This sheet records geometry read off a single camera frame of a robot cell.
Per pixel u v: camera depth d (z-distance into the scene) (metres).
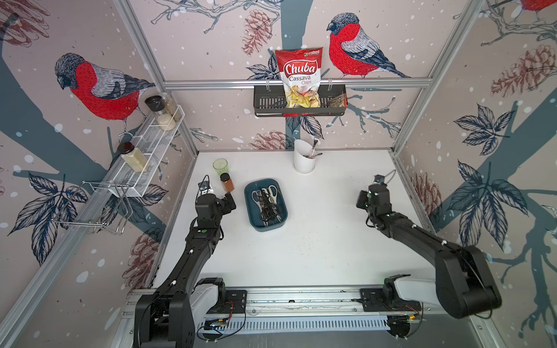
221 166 1.08
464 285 0.42
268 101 0.95
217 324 0.70
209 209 0.63
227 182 0.98
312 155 1.07
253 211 0.95
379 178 0.78
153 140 0.83
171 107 0.85
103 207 0.63
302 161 1.05
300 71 0.81
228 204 0.78
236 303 0.73
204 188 0.73
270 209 0.93
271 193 1.00
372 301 0.73
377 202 0.69
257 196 1.00
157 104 0.78
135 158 0.67
